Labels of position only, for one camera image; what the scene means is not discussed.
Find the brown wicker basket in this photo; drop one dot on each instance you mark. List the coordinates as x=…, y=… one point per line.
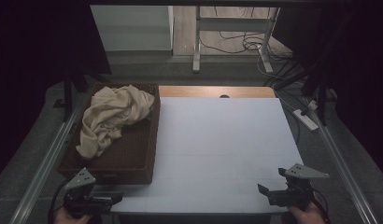
x=130, y=149

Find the beige cloth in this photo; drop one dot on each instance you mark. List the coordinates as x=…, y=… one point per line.
x=111, y=118

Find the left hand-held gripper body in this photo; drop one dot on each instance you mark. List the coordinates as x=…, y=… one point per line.
x=81, y=195

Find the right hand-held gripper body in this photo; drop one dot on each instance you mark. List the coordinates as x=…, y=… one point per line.
x=300, y=186

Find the metal rail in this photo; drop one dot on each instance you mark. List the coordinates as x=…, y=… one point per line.
x=342, y=168
x=46, y=161

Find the person's right hand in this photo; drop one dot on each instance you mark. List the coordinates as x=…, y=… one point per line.
x=308, y=215

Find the white plug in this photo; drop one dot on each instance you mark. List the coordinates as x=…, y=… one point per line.
x=312, y=105

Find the white cabinet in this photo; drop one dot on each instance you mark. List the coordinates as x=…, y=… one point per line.
x=133, y=28

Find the white metal desk frame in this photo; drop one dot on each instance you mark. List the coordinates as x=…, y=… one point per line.
x=197, y=40

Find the person's left hand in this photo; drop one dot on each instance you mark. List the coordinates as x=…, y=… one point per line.
x=71, y=218

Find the black stand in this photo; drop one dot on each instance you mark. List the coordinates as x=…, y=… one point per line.
x=68, y=93
x=321, y=93

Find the white table mat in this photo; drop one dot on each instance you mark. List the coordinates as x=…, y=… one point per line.
x=224, y=149

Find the white power strip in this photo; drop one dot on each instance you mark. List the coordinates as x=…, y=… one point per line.
x=305, y=119

